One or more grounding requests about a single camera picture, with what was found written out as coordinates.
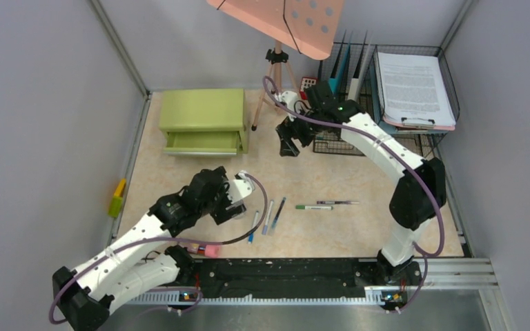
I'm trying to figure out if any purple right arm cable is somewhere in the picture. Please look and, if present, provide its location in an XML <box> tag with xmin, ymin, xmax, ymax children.
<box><xmin>262</xmin><ymin>75</ymin><xmax>446</xmax><ymax>314</ymax></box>

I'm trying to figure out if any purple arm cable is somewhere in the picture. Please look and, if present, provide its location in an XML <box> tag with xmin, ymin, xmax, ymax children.
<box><xmin>48</xmin><ymin>172</ymin><xmax>270</xmax><ymax>326</ymax></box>
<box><xmin>262</xmin><ymin>75</ymin><xmax>446</xmax><ymax>314</ymax></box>

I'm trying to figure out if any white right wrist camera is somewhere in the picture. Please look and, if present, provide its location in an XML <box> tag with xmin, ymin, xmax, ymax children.
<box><xmin>274</xmin><ymin>90</ymin><xmax>300</xmax><ymax>112</ymax></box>

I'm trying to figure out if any grey white marker pen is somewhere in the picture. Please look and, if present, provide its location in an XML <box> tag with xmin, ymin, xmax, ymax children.
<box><xmin>262</xmin><ymin>199</ymin><xmax>275</xmax><ymax>235</ymax></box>

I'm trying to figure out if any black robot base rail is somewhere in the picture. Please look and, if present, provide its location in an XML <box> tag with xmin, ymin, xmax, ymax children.
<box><xmin>165</xmin><ymin>258</ymin><xmax>422</xmax><ymax>300</ymax></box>

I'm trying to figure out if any teal file folder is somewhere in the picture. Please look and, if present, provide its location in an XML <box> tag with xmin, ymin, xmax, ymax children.
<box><xmin>328</xmin><ymin>31</ymin><xmax>351</xmax><ymax>95</ymax></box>

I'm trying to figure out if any grey white file folder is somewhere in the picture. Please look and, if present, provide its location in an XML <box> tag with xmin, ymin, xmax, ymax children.
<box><xmin>346</xmin><ymin>30</ymin><xmax>372</xmax><ymax>101</ymax></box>

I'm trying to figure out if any pink perforated board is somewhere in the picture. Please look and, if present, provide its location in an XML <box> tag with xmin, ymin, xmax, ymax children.
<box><xmin>207</xmin><ymin>0</ymin><xmax>344</xmax><ymax>60</ymax></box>

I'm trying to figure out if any teal gel pen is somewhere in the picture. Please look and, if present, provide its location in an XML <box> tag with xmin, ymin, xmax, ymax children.
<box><xmin>268</xmin><ymin>197</ymin><xmax>286</xmax><ymax>236</ymax></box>

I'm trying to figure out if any black wire mesh file rack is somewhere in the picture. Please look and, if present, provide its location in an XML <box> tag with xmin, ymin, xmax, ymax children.
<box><xmin>318</xmin><ymin>42</ymin><xmax>460</xmax><ymax>159</ymax></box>

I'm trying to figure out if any light blue clipboard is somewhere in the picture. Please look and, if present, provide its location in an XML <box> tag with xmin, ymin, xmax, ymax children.
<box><xmin>368</xmin><ymin>60</ymin><xmax>448</xmax><ymax>136</ymax></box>

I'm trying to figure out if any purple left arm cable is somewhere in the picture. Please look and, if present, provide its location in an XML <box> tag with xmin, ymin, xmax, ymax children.
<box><xmin>48</xmin><ymin>172</ymin><xmax>270</xmax><ymax>326</ymax></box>

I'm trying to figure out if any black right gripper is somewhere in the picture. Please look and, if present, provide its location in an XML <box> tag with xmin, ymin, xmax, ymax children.
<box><xmin>277</xmin><ymin>103</ymin><xmax>324</xmax><ymax>157</ymax></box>

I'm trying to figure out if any yellow green toy block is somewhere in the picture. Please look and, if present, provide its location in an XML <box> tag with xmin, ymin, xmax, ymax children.
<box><xmin>108</xmin><ymin>178</ymin><xmax>126</xmax><ymax>218</ymax></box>

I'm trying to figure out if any pink capped tube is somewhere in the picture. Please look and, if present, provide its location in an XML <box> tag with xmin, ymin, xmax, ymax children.
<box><xmin>186</xmin><ymin>243</ymin><xmax>222</xmax><ymax>259</ymax></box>

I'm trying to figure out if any dark purple pen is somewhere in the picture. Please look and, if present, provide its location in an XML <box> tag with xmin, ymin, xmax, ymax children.
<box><xmin>316</xmin><ymin>200</ymin><xmax>360</xmax><ymax>205</ymax></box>

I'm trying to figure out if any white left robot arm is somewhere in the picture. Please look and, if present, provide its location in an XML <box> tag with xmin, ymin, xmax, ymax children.
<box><xmin>48</xmin><ymin>166</ymin><xmax>262</xmax><ymax>330</ymax></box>

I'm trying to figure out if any blue white marker pen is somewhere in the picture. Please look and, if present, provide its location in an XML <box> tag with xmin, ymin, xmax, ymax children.
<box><xmin>248</xmin><ymin>210</ymin><xmax>259</xmax><ymax>244</ymax></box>

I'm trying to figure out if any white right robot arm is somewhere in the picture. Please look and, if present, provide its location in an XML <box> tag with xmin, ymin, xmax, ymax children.
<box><xmin>265</xmin><ymin>82</ymin><xmax>446</xmax><ymax>284</ymax></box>

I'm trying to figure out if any green white marker pen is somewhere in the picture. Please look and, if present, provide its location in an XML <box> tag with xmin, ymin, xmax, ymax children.
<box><xmin>295</xmin><ymin>205</ymin><xmax>334</xmax><ymax>210</ymax></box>

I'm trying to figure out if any pink clipboard with papers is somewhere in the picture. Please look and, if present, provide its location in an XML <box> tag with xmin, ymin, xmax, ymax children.
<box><xmin>375</xmin><ymin>52</ymin><xmax>456</xmax><ymax>131</ymax></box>

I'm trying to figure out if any green metal drawer box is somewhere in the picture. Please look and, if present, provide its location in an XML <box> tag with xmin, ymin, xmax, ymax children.
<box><xmin>158</xmin><ymin>88</ymin><xmax>248</xmax><ymax>157</ymax></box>

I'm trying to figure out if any red white small box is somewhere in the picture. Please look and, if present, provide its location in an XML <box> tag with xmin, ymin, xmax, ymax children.
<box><xmin>299</xmin><ymin>77</ymin><xmax>317</xmax><ymax>100</ymax></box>

